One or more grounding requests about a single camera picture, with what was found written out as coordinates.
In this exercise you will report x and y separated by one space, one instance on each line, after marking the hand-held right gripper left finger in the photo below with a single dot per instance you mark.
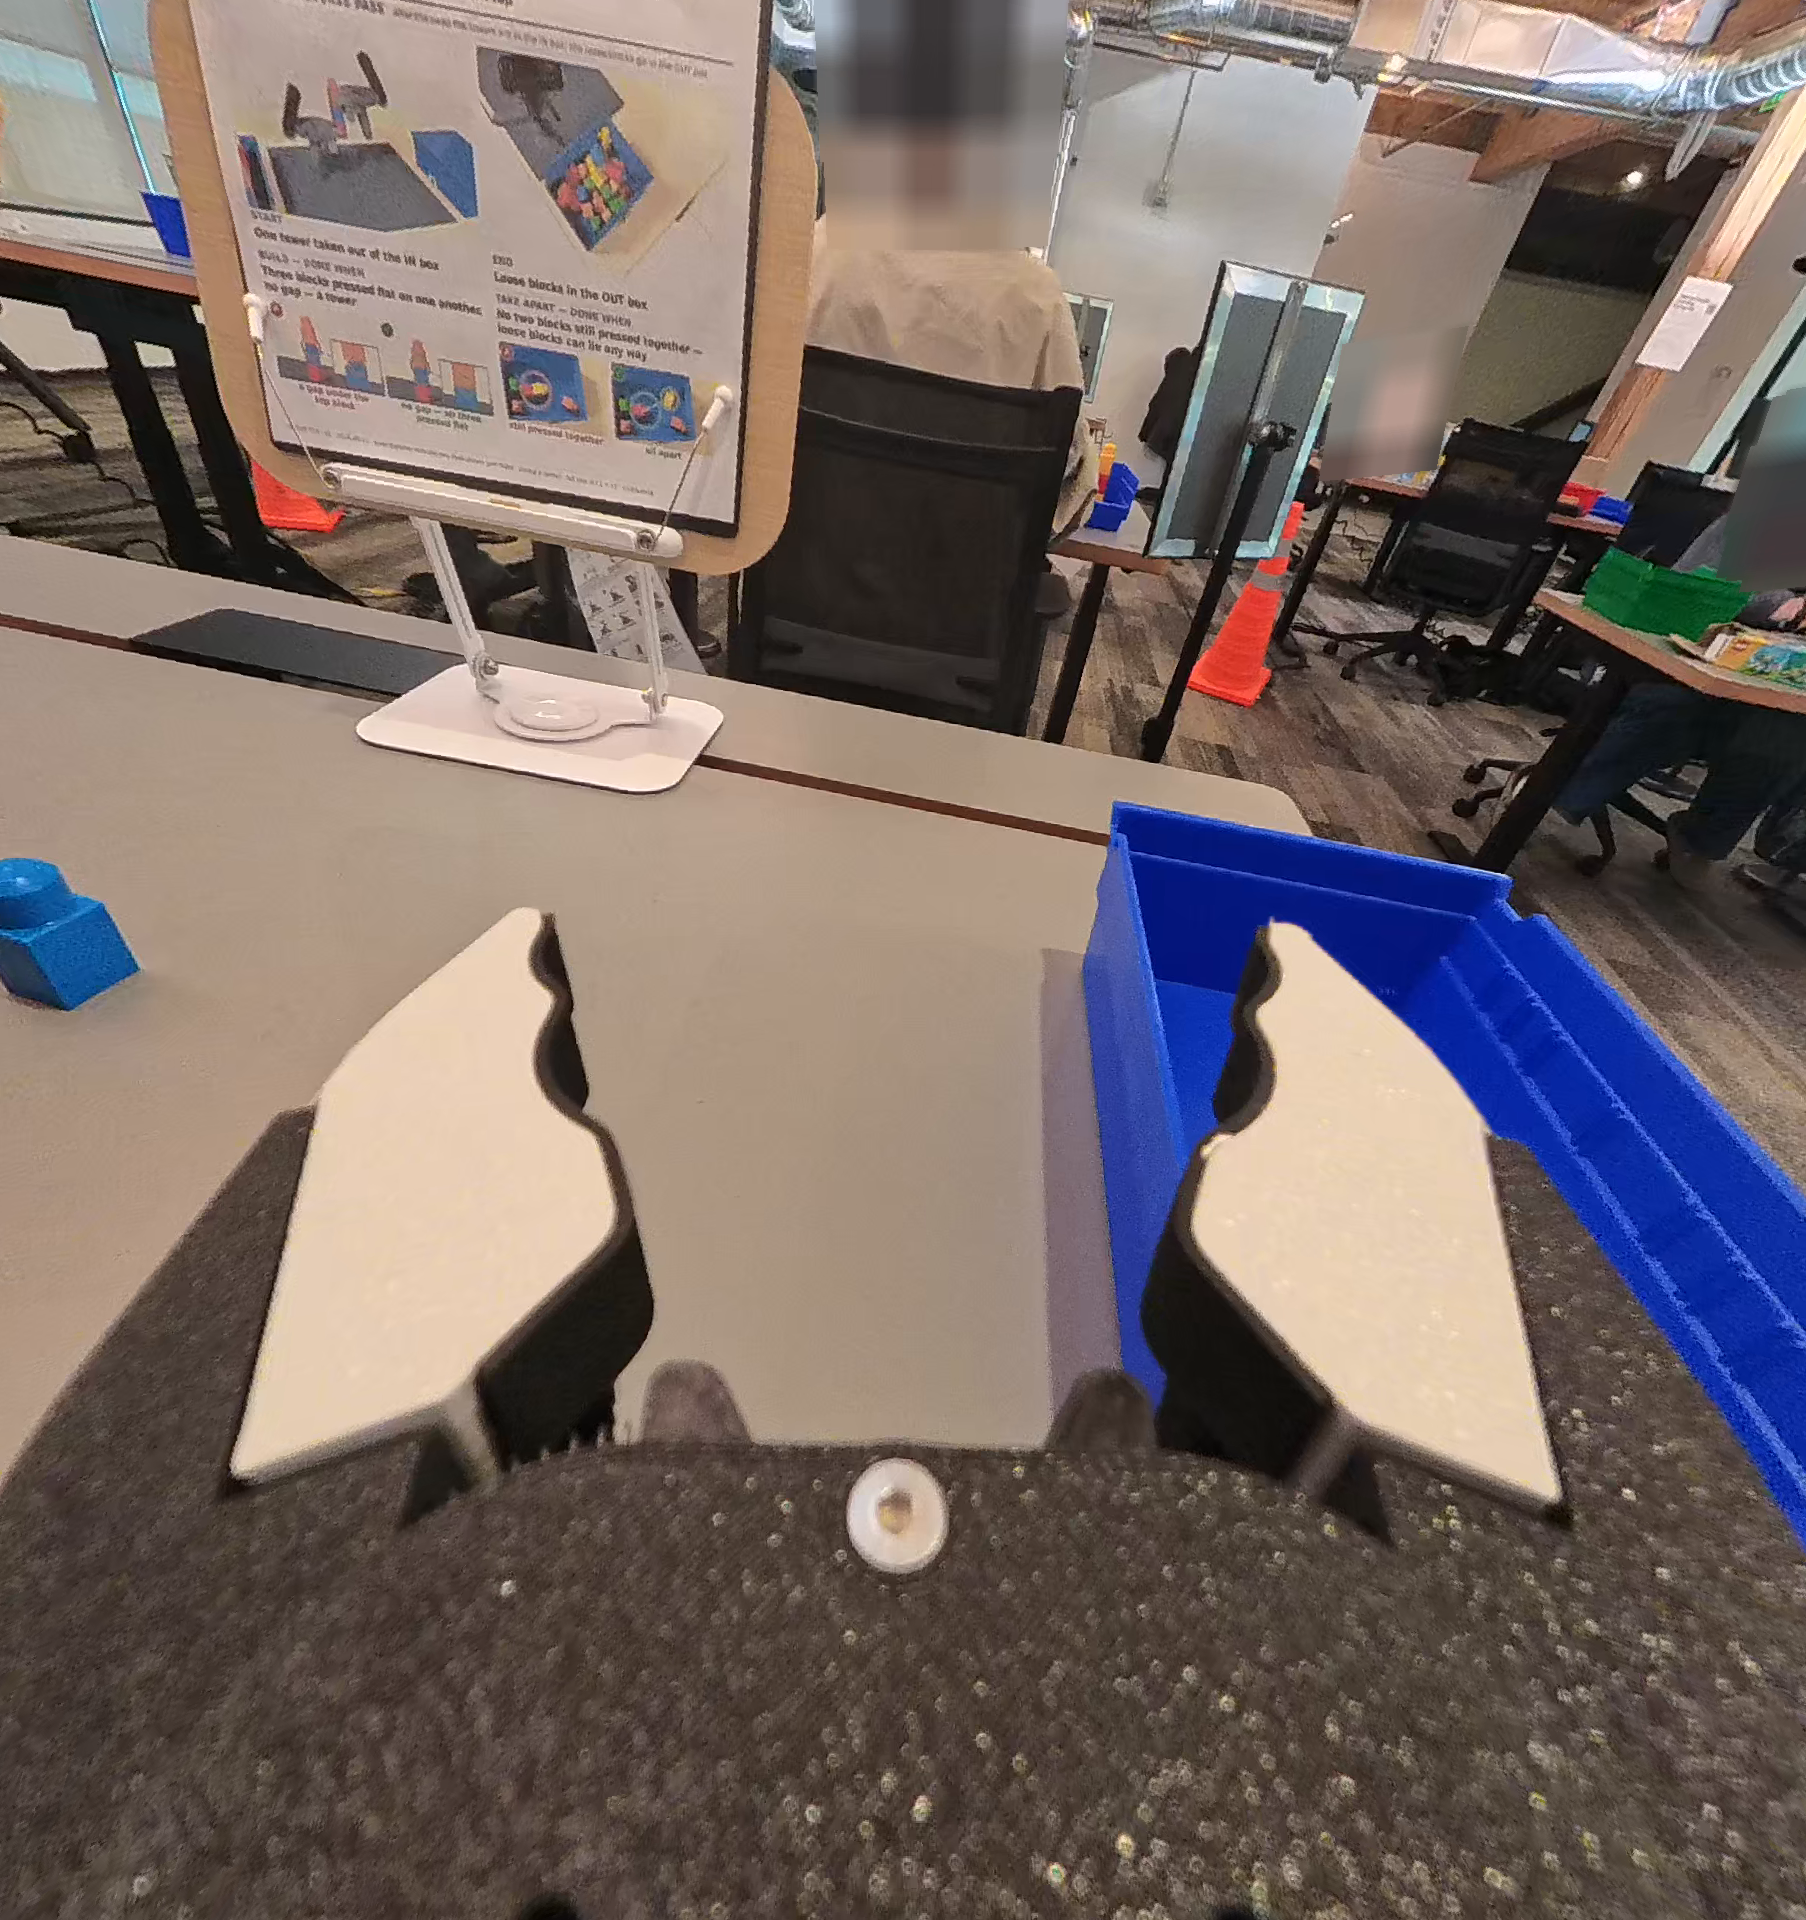
423 1201

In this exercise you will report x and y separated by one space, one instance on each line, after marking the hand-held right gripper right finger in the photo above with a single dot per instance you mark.
1369 1230

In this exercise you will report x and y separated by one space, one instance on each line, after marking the blue plastic bin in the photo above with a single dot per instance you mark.
1668 1171

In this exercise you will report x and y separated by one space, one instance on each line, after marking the blue toy block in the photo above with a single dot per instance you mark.
57 952

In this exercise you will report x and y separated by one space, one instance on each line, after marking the white and wood document stand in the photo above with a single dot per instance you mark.
618 751

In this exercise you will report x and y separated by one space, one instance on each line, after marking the orange traffic cone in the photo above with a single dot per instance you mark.
1241 644
297 502

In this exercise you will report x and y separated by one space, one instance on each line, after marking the printed paper leaflet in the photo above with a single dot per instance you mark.
611 609

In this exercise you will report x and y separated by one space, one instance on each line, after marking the wooden top desk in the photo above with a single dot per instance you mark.
33 262
1668 657

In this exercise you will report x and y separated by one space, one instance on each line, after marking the black tripod stand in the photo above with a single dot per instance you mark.
1214 600

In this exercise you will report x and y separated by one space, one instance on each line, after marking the stack of green bins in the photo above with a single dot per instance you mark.
1660 592

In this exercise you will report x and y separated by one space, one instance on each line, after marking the colourful toy box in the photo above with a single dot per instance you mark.
1789 662

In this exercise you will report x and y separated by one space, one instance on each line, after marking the wood edged side desk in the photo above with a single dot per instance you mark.
1128 549

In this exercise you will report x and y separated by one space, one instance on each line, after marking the black mesh office chair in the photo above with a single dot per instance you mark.
903 540

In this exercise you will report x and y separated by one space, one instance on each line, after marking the framed panel with teal edge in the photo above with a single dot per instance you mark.
1232 405

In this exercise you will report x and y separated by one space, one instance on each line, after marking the printed instruction sheet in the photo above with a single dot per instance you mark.
392 301

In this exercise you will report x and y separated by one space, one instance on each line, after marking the white paper sign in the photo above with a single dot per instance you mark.
1686 322

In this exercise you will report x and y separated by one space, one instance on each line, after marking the silver ceiling duct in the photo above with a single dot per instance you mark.
1789 60

